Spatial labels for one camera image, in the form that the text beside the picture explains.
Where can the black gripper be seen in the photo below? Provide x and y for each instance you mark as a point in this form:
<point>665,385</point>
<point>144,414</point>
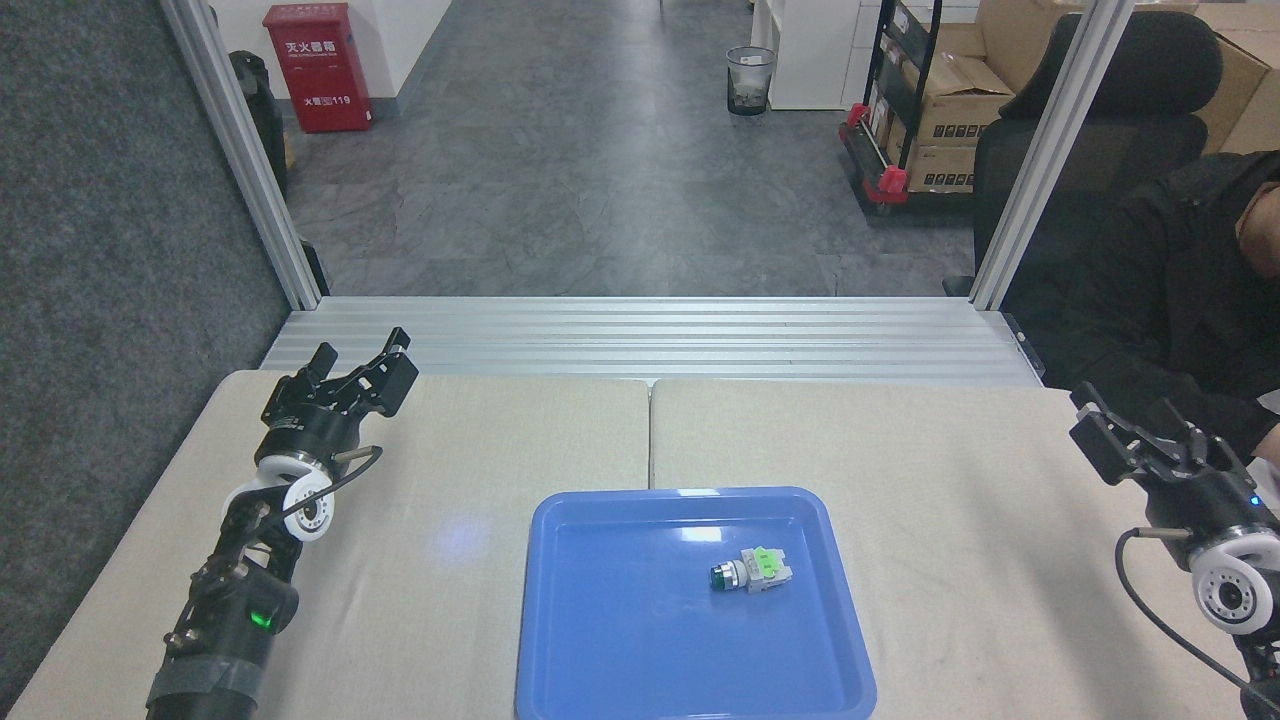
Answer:
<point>310,430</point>
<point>1210,500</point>

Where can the green push button switch part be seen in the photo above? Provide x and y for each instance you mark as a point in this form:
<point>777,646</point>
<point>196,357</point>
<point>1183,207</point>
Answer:
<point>755,570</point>

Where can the blue plastic tray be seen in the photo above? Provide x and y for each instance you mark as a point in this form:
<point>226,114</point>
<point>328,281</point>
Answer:
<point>690,610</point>

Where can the person's hand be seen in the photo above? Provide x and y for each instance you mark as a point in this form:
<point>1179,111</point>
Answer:
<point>1270,447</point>

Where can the person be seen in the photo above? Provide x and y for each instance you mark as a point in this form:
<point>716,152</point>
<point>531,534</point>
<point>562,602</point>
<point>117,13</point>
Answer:
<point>1160,300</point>

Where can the grey felt partition panel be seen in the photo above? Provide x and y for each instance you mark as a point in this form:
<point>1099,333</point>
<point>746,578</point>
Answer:
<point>110,300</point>

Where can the red fire extinguisher box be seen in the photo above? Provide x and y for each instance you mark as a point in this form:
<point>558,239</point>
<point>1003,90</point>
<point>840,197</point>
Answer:
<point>318,68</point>

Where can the black office chair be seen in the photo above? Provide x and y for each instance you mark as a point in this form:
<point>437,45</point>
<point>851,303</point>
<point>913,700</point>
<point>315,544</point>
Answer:
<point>1120,140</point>

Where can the small cardboard box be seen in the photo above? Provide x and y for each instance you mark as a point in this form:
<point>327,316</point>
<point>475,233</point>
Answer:
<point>940,168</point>

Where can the large cardboard box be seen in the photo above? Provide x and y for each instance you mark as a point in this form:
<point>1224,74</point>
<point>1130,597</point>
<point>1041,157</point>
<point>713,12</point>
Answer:
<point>1235,90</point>

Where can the cardboard box with open flap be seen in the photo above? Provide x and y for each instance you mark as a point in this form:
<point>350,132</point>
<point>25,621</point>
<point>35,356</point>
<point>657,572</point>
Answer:
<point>955,100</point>

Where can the black cart with red corners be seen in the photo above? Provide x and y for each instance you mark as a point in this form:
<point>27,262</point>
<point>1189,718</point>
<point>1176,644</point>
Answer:
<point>880,150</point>

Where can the black mesh trash bin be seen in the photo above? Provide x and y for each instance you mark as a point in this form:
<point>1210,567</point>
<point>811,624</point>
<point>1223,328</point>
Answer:
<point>750,82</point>

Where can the white cabinet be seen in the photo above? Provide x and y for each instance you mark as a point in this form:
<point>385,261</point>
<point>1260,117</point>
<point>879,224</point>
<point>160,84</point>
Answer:
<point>810,50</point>

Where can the silver aluminium post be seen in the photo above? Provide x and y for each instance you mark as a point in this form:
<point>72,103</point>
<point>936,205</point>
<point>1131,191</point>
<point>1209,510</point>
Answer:
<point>1050,150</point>
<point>240,150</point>

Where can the silver aluminium rail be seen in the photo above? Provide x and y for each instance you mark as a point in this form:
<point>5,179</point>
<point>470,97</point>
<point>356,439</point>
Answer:
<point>650,340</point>

